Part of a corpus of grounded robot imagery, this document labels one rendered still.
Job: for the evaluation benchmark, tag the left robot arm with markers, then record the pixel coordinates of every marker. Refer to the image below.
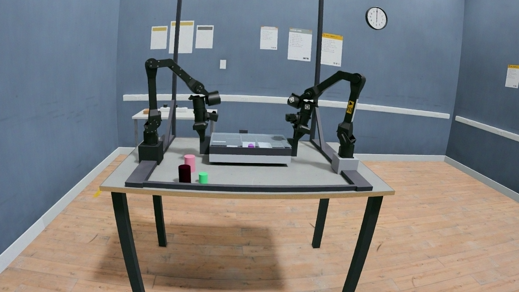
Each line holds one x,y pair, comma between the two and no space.
345,129

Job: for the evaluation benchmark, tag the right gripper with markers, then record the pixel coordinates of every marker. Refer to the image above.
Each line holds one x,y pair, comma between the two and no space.
200,125

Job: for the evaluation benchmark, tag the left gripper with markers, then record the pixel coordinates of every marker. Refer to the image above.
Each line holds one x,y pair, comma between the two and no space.
301,128

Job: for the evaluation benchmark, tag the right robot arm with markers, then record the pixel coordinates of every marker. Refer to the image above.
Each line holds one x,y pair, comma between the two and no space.
151,137

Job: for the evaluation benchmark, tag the pink cylinder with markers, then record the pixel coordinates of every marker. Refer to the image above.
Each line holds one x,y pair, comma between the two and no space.
190,160

